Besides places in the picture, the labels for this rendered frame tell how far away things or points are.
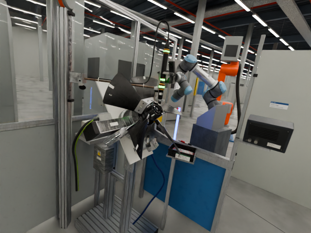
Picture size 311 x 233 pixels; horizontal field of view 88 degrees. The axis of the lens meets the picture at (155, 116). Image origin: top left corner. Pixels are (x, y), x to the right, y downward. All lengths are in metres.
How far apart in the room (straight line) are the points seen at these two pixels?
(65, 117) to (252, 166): 2.65
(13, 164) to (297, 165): 3.14
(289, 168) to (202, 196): 1.61
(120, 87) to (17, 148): 0.89
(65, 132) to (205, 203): 1.36
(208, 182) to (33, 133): 1.49
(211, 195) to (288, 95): 1.77
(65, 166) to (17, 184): 0.33
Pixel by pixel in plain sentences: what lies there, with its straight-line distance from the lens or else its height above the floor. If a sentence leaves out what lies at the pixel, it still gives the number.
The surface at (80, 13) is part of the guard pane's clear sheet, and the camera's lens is 1.65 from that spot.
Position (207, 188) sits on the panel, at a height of 0.52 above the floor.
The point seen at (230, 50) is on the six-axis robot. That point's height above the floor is 2.42.
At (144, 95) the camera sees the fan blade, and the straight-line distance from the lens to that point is 1.23.
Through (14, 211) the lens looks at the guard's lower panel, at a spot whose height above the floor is 0.30.
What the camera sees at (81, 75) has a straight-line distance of 1.31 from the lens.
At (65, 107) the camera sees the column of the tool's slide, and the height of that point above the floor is 1.13.
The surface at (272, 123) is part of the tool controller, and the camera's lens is 1.32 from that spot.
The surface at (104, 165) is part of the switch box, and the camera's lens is 1.39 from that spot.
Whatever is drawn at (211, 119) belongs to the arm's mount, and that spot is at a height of 1.10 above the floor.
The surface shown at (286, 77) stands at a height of 1.65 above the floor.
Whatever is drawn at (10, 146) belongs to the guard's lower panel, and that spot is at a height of 0.84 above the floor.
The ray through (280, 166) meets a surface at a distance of 2.99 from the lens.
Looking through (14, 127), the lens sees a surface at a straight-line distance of 1.48.
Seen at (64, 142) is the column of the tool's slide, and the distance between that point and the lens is 1.49.
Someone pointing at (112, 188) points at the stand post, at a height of 0.38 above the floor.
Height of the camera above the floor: 1.42
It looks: 13 degrees down
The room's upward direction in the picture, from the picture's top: 7 degrees clockwise
